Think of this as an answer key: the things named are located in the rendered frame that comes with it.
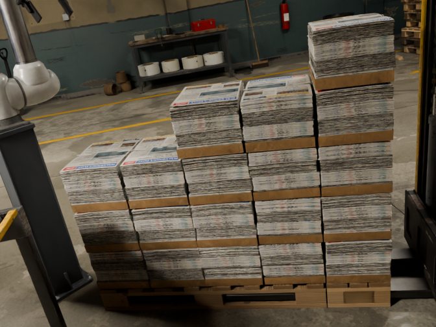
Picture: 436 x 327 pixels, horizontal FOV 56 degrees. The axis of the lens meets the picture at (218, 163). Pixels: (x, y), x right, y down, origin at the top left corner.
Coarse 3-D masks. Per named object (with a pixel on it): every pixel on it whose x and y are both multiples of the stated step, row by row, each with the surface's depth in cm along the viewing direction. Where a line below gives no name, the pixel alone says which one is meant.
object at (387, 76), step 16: (320, 80) 154; (336, 80) 154; (352, 80) 153; (368, 80) 152; (384, 80) 151; (320, 144) 164; (336, 144) 164; (336, 192) 171; (352, 192) 171; (368, 192) 170; (384, 192) 169; (336, 240) 181; (352, 240) 180
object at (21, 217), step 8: (8, 208) 164; (16, 208) 163; (0, 216) 160; (16, 216) 161; (24, 216) 164; (16, 224) 162; (24, 224) 163; (8, 232) 163; (16, 232) 163; (24, 232) 164; (8, 240) 164
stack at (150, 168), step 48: (96, 144) 217; (144, 144) 204; (96, 192) 189; (144, 192) 186; (192, 192) 182; (240, 192) 179; (96, 240) 200; (144, 240) 197; (192, 240) 193; (144, 288) 212; (192, 288) 204; (240, 288) 201; (288, 288) 195
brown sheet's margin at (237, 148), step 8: (232, 144) 170; (240, 144) 170; (184, 152) 174; (192, 152) 174; (200, 152) 173; (208, 152) 173; (216, 152) 172; (224, 152) 172; (232, 152) 172; (240, 152) 171
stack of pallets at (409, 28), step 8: (408, 0) 693; (416, 0) 666; (408, 8) 697; (416, 8) 674; (408, 16) 702; (416, 16) 705; (408, 24) 709; (416, 24) 719; (408, 32) 714; (416, 32) 686; (408, 40) 718; (416, 40) 690; (408, 48) 722; (416, 48) 699
